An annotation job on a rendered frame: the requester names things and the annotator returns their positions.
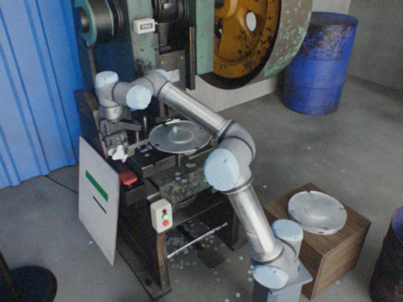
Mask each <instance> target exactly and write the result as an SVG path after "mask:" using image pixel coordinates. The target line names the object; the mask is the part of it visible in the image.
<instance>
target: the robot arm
mask: <svg viewBox="0 0 403 302"><path fill-rule="evenodd" d="M96 88H97V92H98V98H99V105H100V109H101V115H102V116H100V117H98V124H99V130H98V132H99V139H100V142H105V145H106V146H105V147H106V148H107V150H109V151H108V155H110V156H112V159H113V160H117V159H121V161H122V162H124V161H125V160H126V158H127V155H128V139H127V134H126V132H125V129H129V130H135V131H141V129H142V126H143V125H142V124H141V123H140V122H139V121H137V120H129V119H125V118H123V116H122V113H123V112H122V105H125V106H129V107H131V108H135V109H136V108H137V109H145V108H146V107H148V104H149V103H150V101H151V97H152V96H155V97H156V98H157V99H159V100H161V101H162V102H163V103H165V104H166V105H168V106H169V107H171V108H172V109H174V110H175V111H177V112H178V113H179V114H181V115H183V116H185V117H186V118H187V119H189V120H191V121H192V122H193V123H195V124H196V125H197V126H199V127H200V128H201V129H203V130H205V131H206V132H207V133H209V134H211V136H213V137H215V139H216V142H217V143H218V144H219V146H218V147H217V148H216V149H215V150H214V151H213V152H212V153H211V154H210V155H209V156H208V158H207V159H206V161H205V163H204V167H203V171H204V175H205V178H206V180H207V181H208V183H209V184H210V185H211V186H214V188H215V189H217V190H219V191H220V192H221V193H223V194H227V195H228V197H229V200H230V202H231V204H232V205H233V207H234V209H235V212H236V214H237V216H238V218H239V220H240V223H241V225H242V228H243V230H244V232H245V234H246V237H247V239H248V240H249V243H250V245H251V247H252V249H251V257H252V259H253V262H254V267H253V271H252V274H253V276H254V278H255V280H257V281H258V282H259V283H261V284H263V285H264V286H267V287H269V288H281V287H283V286H284V285H285V283H288V282H292V281H294V280H296V279H297V278H298V276H299V274H300V262H299V259H298V255H299V252H300V244H301V240H302V238H303V236H302V234H303V231H302V229H301V227H300V226H299V225H298V224H297V223H295V222H294V221H292V220H287V219H282V220H276V221H275V222H274V223H273V224H272V227H271V228H270V225H269V223H268V221H267V219H266V217H265V214H264V212H263V209H262V207H261V205H260V203H259V201H258V199H257V197H256V194H255V192H254V190H253V187H252V186H251V183H252V181H253V175H252V174H251V171H250V169H249V166H248V165H249V164H250V162H251V161H252V159H253V158H254V156H255V152H256V150H255V144H254V141H253V139H252V138H251V136H250V134H248V132H247V131H246V130H245V129H244V128H243V127H242V126H241V125H239V124H238V123H237V122H236V121H234V120H227V119H226V118H224V117H223V116H220V115H219V114H217V113H216V112H214V111H213V110H211V109H210V108H209V107H207V106H205V105H204V104H203V103H201V102H199V101H198V100H197V99H196V98H194V97H193V96H191V95H190V94H188V93H187V92H185V91H184V90H182V89H181V88H179V87H178V86H176V85H175V84H173V83H172V82H171V81H169V76H168V74H167V73H166V72H165V71H163V70H161V69H157V70H154V71H150V72H149V73H148V74H146V75H144V76H142V77H140V78H138V79H137V80H135V81H133V82H131V83H127V82H122V81H119V80H118V76H117V74H116V73H115V72H112V71H104V72H100V73H99V74H97V75H96ZM100 134H102V136H103V138H102V139H101V136H100Z"/></svg>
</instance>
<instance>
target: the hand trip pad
mask: <svg viewBox="0 0 403 302"><path fill-rule="evenodd" d="M118 178H119V180H121V182H122V183H123V184H125V185H127V186H129V185H130V183H132V182H135V181H136V180H137V176H136V175H135V174H134V173H133V172H132V171H125V172H122V173H121V174H119V175H118Z"/></svg>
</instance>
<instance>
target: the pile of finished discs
mask: <svg viewBox="0 0 403 302"><path fill-rule="evenodd" d="M288 214H289V216H290V218H291V219H292V221H294V222H295V223H297V224H298V225H299V226H300V227H301V229H303V230H305V231H308V232H310V233H315V234H320V235H327V234H332V233H336V232H338V231H339V230H340V229H342V227H343V226H344V224H345V223H346V219H347V212H346V210H344V206H343V205H342V204H341V203H340V202H339V201H338V200H336V199H335V198H333V197H332V196H329V195H327V194H324V193H320V192H315V191H311V192H309V193H308V192H306V191H305V192H301V193H298V194H296V195H294V196H292V197H291V200H290V202H289V204H288Z"/></svg>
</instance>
